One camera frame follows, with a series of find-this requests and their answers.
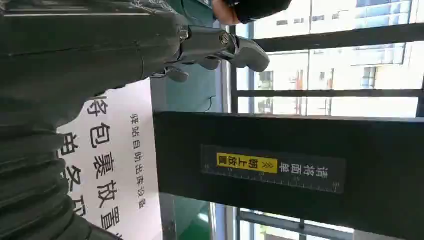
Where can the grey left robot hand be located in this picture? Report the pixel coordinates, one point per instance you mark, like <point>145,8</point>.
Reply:
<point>82,53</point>

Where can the white sign with black characters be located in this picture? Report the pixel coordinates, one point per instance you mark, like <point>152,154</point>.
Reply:
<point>121,159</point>

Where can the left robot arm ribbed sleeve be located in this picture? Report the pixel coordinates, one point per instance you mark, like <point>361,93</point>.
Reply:
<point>30,185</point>

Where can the yellow sticker with black characters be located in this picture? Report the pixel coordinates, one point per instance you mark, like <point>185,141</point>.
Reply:
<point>246,163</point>

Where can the black ruler label strip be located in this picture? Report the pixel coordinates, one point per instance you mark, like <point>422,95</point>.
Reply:
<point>308,172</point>

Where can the black table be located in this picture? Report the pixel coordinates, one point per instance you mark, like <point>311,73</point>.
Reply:
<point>381,149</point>

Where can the black window frame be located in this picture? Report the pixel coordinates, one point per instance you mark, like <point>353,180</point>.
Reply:
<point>331,37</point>

